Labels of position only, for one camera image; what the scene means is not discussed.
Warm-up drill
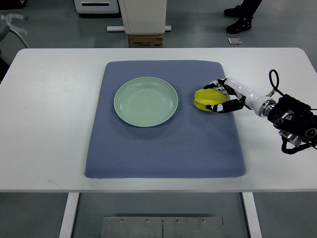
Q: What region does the blue textured mat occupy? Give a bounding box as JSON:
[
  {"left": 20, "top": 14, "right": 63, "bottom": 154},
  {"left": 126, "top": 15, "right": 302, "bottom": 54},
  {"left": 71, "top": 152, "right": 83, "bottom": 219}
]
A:
[{"left": 85, "top": 60, "right": 246, "bottom": 179}]

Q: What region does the black shoe near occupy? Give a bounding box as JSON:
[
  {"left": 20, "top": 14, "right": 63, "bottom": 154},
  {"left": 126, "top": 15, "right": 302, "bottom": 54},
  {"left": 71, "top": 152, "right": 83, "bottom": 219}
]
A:
[{"left": 226, "top": 18, "right": 252, "bottom": 34}]

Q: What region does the white table leg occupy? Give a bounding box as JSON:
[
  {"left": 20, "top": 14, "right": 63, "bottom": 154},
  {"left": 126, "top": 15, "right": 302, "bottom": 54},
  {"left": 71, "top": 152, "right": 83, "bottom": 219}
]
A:
[
  {"left": 242, "top": 192, "right": 262, "bottom": 238},
  {"left": 59, "top": 192, "right": 80, "bottom": 238}
]

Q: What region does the black shoe far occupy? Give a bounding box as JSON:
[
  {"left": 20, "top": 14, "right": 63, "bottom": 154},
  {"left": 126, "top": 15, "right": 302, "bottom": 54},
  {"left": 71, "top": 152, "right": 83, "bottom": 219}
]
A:
[{"left": 223, "top": 5, "right": 246, "bottom": 18}]

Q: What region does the cardboard box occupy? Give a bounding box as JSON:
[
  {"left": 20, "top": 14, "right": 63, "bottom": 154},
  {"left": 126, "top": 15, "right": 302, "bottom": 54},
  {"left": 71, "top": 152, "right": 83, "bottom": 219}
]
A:
[{"left": 128, "top": 34, "right": 164, "bottom": 48}]

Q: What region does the light green plate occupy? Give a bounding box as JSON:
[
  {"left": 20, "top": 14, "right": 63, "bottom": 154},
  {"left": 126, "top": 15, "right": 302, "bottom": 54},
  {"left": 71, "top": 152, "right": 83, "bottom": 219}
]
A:
[{"left": 113, "top": 77, "right": 178, "bottom": 127}]

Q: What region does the yellow starfruit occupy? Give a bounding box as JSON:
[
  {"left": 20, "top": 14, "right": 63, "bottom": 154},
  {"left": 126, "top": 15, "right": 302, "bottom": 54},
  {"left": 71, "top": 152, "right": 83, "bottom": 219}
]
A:
[{"left": 194, "top": 89, "right": 228, "bottom": 112}]

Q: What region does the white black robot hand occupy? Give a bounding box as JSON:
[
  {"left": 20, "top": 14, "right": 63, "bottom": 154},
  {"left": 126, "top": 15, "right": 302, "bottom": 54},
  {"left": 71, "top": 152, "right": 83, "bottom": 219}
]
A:
[{"left": 204, "top": 78, "right": 276, "bottom": 118}]

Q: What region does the grey chair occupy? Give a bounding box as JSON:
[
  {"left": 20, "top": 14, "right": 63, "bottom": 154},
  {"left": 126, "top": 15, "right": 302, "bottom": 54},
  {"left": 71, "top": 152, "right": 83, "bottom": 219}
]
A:
[{"left": 0, "top": 13, "right": 30, "bottom": 48}]

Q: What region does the white appliance with slot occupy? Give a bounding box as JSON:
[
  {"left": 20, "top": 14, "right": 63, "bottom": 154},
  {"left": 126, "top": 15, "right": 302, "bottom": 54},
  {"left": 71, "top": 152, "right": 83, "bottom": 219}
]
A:
[{"left": 73, "top": 0, "right": 120, "bottom": 14}]

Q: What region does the right white table leg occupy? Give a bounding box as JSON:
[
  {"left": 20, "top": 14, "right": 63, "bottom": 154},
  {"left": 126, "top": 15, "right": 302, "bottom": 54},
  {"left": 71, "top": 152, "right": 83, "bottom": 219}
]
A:
[{"left": 242, "top": 192, "right": 262, "bottom": 238}]

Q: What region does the metal floor plate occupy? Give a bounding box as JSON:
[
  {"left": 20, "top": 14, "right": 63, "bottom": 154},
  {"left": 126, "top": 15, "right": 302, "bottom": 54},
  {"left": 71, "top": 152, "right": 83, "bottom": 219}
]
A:
[{"left": 101, "top": 216, "right": 225, "bottom": 238}]

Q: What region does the white machine column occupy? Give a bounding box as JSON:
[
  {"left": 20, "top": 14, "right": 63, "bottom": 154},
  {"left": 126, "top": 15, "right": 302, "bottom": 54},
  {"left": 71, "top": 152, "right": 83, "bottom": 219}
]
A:
[{"left": 106, "top": 0, "right": 172, "bottom": 35}]

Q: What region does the black shoe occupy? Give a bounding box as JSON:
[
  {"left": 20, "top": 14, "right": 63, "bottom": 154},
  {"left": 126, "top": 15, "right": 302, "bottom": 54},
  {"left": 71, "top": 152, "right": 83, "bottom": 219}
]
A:
[
  {"left": 226, "top": 18, "right": 252, "bottom": 34},
  {"left": 223, "top": 5, "right": 246, "bottom": 18}
]

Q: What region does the small grey floor plate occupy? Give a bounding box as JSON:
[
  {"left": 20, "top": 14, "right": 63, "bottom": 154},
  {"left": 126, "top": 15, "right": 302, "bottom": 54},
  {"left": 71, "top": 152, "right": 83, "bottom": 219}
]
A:
[{"left": 227, "top": 37, "right": 242, "bottom": 46}]

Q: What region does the left white table leg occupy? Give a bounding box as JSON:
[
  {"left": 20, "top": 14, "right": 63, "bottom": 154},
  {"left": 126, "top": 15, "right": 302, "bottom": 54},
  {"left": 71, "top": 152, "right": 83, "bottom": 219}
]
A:
[{"left": 59, "top": 192, "right": 80, "bottom": 238}]

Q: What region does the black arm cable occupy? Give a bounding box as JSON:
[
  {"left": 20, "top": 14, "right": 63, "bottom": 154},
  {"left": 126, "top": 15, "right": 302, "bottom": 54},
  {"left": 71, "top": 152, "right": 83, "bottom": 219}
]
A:
[{"left": 268, "top": 69, "right": 285, "bottom": 96}]

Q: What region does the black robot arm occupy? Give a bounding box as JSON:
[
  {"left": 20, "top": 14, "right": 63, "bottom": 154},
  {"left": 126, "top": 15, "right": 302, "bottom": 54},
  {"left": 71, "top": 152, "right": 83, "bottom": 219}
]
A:
[{"left": 265, "top": 94, "right": 317, "bottom": 154}]

